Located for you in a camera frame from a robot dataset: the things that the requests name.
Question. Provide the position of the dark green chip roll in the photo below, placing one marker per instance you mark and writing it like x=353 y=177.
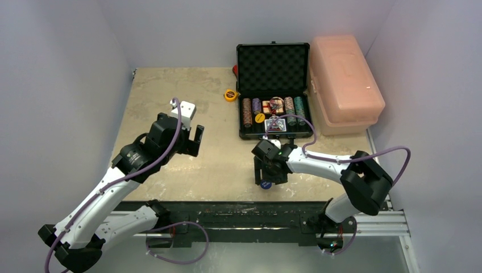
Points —
x=301 y=116

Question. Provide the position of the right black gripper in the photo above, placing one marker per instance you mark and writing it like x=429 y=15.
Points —
x=266 y=172

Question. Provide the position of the red handled tool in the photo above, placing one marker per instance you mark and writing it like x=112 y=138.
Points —
x=235 y=70

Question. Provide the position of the clear all in triangle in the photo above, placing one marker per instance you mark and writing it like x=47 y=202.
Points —
x=274 y=123

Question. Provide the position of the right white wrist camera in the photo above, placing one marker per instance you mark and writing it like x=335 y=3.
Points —
x=275 y=142

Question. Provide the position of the yellow big blind button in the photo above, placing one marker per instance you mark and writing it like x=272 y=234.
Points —
x=259 y=118

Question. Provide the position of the green poker chip roll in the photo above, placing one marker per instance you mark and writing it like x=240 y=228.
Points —
x=299 y=105

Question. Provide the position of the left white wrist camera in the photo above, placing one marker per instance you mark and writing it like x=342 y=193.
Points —
x=185 y=111

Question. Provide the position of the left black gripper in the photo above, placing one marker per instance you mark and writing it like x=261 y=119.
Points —
x=190 y=146

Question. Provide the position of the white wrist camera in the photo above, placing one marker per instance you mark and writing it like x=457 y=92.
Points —
x=185 y=111
x=275 y=142

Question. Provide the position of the blue card deck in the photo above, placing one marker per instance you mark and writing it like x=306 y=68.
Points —
x=275 y=131

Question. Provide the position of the pink plastic storage box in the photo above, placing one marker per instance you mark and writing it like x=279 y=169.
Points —
x=342 y=86

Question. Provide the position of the clear round dealer button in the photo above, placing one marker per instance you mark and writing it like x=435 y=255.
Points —
x=276 y=103

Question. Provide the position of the yellow tape measure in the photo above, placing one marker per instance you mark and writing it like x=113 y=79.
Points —
x=230 y=95

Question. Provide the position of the brown poker chip roll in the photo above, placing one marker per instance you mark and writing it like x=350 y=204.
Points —
x=246 y=106

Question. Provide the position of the purple poker chip roll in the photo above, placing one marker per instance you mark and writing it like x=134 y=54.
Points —
x=256 y=106

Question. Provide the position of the pink poker chip roll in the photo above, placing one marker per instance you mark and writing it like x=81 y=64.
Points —
x=289 y=105

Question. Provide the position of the black table rail frame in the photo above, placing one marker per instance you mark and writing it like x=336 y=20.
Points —
x=265 y=222

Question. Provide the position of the black poker case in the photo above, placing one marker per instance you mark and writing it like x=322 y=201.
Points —
x=273 y=70

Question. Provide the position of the red black chip roll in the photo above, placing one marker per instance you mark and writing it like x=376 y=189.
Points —
x=247 y=119

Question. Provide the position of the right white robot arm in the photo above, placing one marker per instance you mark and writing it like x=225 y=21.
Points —
x=366 y=184

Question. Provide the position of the blue small blind button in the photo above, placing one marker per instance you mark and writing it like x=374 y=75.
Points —
x=265 y=184

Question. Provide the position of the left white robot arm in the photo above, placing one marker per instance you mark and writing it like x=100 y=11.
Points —
x=105 y=203

